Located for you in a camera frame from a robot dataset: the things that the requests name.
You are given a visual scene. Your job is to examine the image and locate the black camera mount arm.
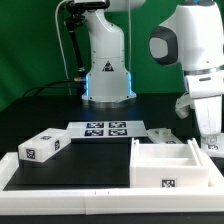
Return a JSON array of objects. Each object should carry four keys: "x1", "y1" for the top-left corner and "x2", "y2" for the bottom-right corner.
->
[{"x1": 65, "y1": 0, "x2": 110, "y2": 80}]

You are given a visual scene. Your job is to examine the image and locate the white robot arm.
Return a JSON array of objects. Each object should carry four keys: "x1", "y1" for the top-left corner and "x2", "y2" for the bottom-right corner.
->
[{"x1": 67, "y1": 0, "x2": 224, "y2": 137}]

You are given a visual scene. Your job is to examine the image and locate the white cabinet body box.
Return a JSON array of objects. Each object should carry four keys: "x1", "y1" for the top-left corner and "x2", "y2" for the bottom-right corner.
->
[{"x1": 129, "y1": 139, "x2": 209, "y2": 188}]

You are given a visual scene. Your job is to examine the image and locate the white U-shaped fence frame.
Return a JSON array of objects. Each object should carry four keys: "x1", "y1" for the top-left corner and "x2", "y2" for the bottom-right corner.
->
[{"x1": 0, "y1": 150, "x2": 224, "y2": 215}]

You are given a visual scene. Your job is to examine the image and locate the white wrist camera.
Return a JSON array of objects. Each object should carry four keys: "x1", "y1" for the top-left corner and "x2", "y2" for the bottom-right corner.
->
[{"x1": 175, "y1": 93, "x2": 193, "y2": 119}]

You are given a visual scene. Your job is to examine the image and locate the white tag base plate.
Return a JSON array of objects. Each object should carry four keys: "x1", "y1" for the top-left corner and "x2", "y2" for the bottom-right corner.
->
[{"x1": 67, "y1": 121, "x2": 147, "y2": 139}]

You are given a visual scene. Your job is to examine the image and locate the white cable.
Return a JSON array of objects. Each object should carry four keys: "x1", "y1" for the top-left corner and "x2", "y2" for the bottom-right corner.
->
[{"x1": 54, "y1": 0, "x2": 73, "y2": 96}]

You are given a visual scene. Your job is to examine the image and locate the black cable bundle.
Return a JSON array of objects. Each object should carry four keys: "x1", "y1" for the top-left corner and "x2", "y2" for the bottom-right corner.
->
[{"x1": 21, "y1": 79, "x2": 88, "y2": 98}]

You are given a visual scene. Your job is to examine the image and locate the white cabinet top block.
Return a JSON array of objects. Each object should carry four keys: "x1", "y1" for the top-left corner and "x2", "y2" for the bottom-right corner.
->
[{"x1": 18, "y1": 128, "x2": 71, "y2": 163}]

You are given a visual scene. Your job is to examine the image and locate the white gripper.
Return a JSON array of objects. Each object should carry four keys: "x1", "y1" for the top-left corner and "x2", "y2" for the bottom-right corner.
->
[{"x1": 185, "y1": 71, "x2": 224, "y2": 137}]

